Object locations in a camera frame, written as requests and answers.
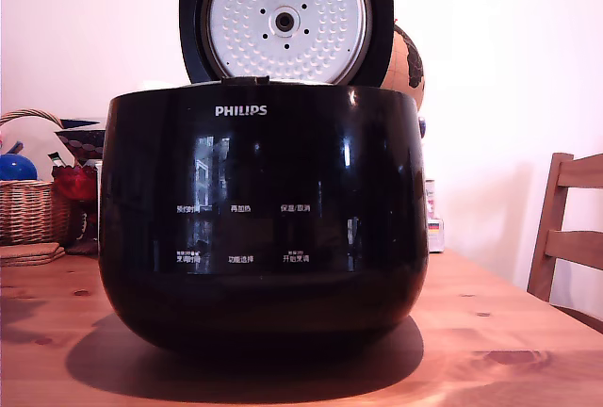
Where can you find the black rice cooker lid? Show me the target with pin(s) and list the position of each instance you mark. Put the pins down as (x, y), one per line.
(287, 21)

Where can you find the black Philips rice cooker body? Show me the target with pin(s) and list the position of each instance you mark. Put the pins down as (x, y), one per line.
(264, 181)

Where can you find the blue ball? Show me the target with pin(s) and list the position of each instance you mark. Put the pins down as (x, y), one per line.
(16, 167)

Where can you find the red frilled ornament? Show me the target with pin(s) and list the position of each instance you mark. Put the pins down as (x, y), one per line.
(75, 183)

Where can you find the stack of woven coasters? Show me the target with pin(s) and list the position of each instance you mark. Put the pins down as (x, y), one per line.
(28, 254)

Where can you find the orange and black globe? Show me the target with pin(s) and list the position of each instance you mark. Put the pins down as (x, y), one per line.
(407, 63)

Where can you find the white jar with label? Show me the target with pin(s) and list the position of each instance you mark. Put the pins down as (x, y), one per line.
(430, 200)

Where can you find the small box with flag print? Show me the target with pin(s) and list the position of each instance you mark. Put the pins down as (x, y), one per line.
(436, 236)

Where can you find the wooden chair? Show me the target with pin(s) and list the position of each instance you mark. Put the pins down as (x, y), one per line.
(565, 237)

